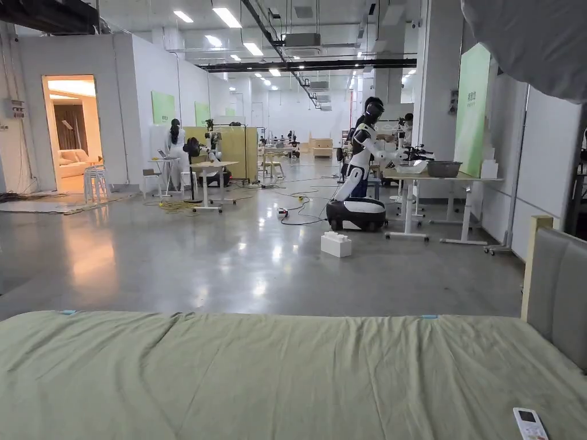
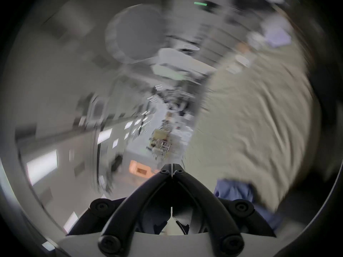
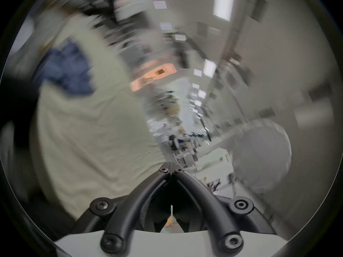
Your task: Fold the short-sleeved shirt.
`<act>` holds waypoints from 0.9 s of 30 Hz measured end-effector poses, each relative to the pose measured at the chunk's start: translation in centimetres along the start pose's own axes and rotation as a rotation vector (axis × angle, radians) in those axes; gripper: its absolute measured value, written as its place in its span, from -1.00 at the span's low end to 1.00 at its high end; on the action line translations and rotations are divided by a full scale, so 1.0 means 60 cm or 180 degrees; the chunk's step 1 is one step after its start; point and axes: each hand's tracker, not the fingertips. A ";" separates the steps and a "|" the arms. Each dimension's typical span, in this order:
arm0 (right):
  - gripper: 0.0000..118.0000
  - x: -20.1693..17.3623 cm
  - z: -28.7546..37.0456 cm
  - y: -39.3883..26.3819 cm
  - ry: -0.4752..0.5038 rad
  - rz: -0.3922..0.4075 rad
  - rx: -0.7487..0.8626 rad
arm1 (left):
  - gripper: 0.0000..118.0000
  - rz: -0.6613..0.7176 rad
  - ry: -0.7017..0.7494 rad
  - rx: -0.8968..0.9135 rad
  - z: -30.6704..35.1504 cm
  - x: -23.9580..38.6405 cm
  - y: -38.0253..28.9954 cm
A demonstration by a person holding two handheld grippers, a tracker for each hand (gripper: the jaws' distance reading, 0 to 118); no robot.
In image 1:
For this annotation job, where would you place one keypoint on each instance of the grey cloth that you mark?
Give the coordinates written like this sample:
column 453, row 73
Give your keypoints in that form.
column 536, row 41

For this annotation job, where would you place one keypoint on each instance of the white desk with robot arm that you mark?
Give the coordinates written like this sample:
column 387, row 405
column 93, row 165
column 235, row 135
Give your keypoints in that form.
column 213, row 166

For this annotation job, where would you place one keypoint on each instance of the white plastic block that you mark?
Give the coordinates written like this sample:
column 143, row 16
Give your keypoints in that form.
column 335, row 245

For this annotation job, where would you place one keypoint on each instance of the wooden crate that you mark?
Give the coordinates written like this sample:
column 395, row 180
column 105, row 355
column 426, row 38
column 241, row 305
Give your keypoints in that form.
column 322, row 147

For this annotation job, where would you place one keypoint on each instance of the white humanoid robot on wheels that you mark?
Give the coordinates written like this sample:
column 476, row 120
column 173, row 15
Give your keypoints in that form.
column 362, row 151

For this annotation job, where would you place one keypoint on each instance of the black standing fan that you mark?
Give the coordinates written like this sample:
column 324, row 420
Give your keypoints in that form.
column 191, row 149

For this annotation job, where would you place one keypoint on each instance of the bed with pale green sheet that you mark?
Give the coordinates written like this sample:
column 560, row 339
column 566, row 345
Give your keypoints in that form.
column 238, row 380

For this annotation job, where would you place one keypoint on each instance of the stack of white stools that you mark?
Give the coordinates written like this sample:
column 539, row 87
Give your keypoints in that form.
column 95, row 181

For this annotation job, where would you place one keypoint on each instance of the stack of white blocks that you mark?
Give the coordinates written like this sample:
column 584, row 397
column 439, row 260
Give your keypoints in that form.
column 489, row 160

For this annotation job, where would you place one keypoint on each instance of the cream sofa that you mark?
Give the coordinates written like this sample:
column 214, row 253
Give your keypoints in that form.
column 73, row 161

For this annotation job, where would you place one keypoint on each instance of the grey padded headboard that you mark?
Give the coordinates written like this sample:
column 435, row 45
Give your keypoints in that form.
column 557, row 293

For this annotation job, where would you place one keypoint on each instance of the white remote control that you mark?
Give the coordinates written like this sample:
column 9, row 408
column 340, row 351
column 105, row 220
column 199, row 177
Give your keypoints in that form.
column 528, row 420

